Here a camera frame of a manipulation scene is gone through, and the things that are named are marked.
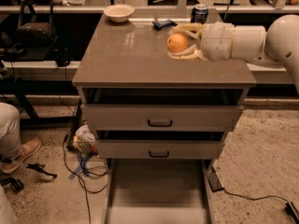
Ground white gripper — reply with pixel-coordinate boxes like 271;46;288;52
168;21;235;61

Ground orange fruit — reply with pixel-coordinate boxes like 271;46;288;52
166;33;189;53

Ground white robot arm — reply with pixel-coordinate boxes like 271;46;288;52
166;15;299;90

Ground grey drawer cabinet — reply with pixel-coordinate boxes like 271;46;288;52
72;7;258;161

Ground top grey drawer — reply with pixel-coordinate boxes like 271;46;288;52
81;105;243;132

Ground middle grey drawer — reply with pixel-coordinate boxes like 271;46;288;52
95;140;224;160

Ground bottom open grey drawer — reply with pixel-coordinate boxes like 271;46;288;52
103;160;216;224

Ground dark blue soda can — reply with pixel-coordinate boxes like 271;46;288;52
191;4;208;24

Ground white ceramic bowl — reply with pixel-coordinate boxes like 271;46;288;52
104;5;135;23

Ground black power adapter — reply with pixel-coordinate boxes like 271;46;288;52
207;173;224;192

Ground crumpled snack bags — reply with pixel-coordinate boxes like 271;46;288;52
73;124;96;154

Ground black bag on shelf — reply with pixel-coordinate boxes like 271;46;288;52
16;0;55;48

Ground black plug box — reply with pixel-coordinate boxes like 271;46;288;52
285;202;299;224

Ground beige trouser leg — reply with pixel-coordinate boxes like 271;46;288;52
0;103;21;160

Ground black clamp tool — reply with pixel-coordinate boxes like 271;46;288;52
27;163;57;178

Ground black right floor cable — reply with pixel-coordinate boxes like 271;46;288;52
222;189;291;205

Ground black floor cable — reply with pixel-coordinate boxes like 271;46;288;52
62;121;109;224
222;189;291;205

